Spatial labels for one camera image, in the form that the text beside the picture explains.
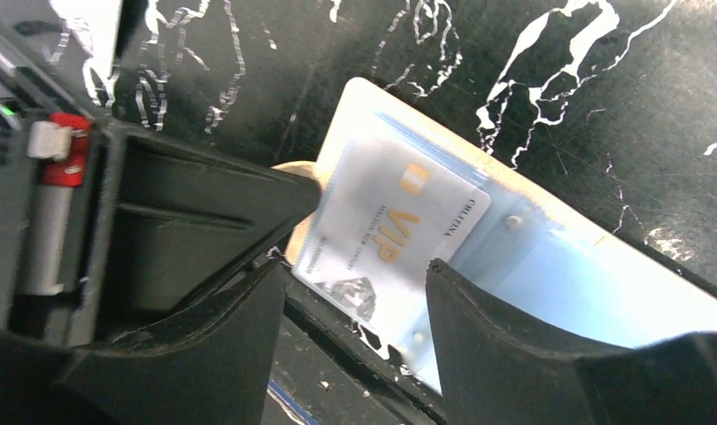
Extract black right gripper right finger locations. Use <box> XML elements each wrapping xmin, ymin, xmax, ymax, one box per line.
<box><xmin>426</xmin><ymin>259</ymin><xmax>717</xmax><ymax>424</ymax></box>

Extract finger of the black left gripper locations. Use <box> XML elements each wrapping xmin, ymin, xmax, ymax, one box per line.
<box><xmin>71</xmin><ymin>120</ymin><xmax>320</xmax><ymax>345</ymax></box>

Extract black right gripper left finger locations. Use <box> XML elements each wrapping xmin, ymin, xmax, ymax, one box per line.
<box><xmin>0</xmin><ymin>260</ymin><xmax>286</xmax><ymax>424</ymax></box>

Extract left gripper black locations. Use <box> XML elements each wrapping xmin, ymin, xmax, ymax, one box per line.
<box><xmin>0</xmin><ymin>20</ymin><xmax>110</xmax><ymax>346</ymax></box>

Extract tan card holder with sleeves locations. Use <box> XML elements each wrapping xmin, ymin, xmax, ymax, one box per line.
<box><xmin>287</xmin><ymin>77</ymin><xmax>717</xmax><ymax>390</ymax></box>

